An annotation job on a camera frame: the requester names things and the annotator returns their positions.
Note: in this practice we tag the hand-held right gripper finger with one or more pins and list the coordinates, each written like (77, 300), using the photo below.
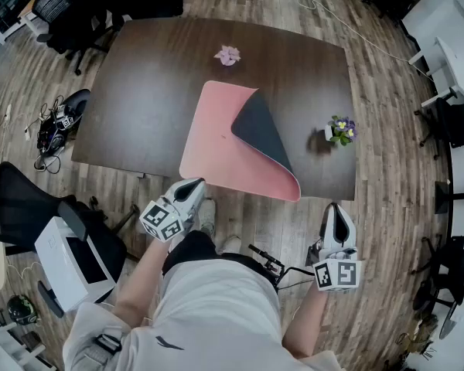
(351, 232)
(328, 228)

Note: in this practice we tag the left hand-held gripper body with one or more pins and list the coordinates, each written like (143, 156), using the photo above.
(158, 218)

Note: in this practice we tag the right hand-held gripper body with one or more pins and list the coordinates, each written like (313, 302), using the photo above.
(338, 274)

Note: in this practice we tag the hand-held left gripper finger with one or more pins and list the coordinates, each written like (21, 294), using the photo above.
(195, 201)
(178, 186)

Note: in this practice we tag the pink desk mat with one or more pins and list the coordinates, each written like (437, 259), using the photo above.
(212, 130)

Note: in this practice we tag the person's left forearm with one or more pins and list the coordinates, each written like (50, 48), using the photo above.
(141, 284)

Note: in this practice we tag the person's right forearm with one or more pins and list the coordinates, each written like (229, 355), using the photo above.
(305, 323)

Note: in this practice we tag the white sneaker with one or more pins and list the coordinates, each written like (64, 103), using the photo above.
(208, 216)
(229, 242)

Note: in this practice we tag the person's black shorts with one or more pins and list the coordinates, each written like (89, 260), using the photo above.
(189, 247)

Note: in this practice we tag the black monitor stand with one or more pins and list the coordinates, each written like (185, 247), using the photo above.
(441, 197)

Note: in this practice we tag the purple flower potted plant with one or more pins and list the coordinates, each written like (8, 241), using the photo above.
(342, 128)

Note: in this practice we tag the white curved desk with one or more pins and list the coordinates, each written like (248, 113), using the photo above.
(462, 222)

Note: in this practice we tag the person's white shirt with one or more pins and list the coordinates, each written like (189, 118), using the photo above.
(216, 315)

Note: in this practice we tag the white box device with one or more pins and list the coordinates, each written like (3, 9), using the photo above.
(52, 257)

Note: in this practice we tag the spare gripper device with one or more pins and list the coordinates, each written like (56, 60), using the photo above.
(67, 121)

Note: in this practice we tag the black floor bag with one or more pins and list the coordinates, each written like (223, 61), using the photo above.
(77, 99)

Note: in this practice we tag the black mesh office chair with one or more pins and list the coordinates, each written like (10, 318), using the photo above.
(19, 203)

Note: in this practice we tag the white plug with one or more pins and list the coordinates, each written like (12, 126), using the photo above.
(27, 131)

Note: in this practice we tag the black helmet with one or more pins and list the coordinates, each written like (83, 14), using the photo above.
(21, 309)

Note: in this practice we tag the white power strip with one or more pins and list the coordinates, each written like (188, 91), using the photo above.
(7, 112)

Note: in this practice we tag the white metal rack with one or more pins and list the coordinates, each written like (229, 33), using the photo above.
(0, 332)

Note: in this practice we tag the wooden top white desk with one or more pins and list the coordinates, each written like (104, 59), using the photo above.
(28, 9)

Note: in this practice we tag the black camera rig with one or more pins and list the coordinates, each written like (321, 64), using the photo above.
(270, 264)

